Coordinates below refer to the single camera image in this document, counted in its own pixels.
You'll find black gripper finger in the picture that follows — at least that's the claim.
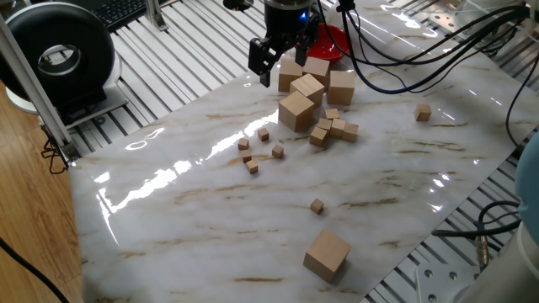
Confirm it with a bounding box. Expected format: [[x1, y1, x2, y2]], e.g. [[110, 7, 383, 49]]
[[248, 36, 287, 88], [294, 14, 321, 67]]

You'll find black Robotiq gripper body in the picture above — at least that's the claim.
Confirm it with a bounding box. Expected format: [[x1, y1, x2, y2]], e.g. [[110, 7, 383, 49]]
[[264, 0, 316, 45]]

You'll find large wooden cube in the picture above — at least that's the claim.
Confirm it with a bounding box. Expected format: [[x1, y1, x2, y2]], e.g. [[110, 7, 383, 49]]
[[302, 228, 353, 284], [277, 57, 304, 93], [289, 72, 326, 107], [326, 70, 356, 106], [302, 56, 331, 89], [277, 90, 316, 133]]

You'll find red glossy bowl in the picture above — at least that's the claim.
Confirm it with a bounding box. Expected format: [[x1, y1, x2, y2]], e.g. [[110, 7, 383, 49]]
[[306, 23, 351, 65]]

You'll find round silver mounting plate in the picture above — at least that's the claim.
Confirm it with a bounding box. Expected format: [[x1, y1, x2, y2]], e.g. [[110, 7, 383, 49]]
[[427, 0, 532, 43]]

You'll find black computer keyboard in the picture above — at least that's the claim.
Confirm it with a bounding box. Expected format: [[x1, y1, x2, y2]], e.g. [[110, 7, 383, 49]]
[[73, 0, 169, 33]]

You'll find white marble pattern sheet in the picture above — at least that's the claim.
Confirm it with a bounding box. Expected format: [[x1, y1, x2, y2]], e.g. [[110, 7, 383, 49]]
[[67, 0, 539, 303]]

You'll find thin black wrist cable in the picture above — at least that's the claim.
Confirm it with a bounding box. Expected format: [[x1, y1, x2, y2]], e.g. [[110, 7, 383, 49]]
[[316, 0, 530, 68]]

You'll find thick black wrist cable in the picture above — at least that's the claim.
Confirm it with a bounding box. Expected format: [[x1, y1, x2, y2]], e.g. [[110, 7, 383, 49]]
[[336, 0, 532, 94]]

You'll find aluminium corner bracket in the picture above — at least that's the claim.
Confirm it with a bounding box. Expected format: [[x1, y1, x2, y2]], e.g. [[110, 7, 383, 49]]
[[144, 0, 169, 33]]

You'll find white lamp base plate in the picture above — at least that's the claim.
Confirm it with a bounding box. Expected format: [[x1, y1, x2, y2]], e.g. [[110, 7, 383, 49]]
[[6, 52, 130, 130]]

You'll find thin black hanging cable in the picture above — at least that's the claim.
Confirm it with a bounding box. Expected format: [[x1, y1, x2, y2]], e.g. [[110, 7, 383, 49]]
[[504, 52, 539, 148]]

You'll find tangled thin black cable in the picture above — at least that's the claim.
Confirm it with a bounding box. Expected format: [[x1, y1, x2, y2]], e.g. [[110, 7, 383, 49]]
[[40, 132, 68, 175]]

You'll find aluminium frame post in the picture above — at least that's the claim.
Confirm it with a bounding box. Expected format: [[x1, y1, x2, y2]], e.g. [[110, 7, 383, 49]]
[[0, 14, 82, 163]]

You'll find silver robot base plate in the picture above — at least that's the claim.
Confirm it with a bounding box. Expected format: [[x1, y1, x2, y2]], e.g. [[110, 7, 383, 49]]
[[414, 261, 481, 303]]

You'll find black floor cable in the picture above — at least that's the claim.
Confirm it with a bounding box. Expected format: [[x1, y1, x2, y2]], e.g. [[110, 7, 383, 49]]
[[0, 237, 71, 303]]

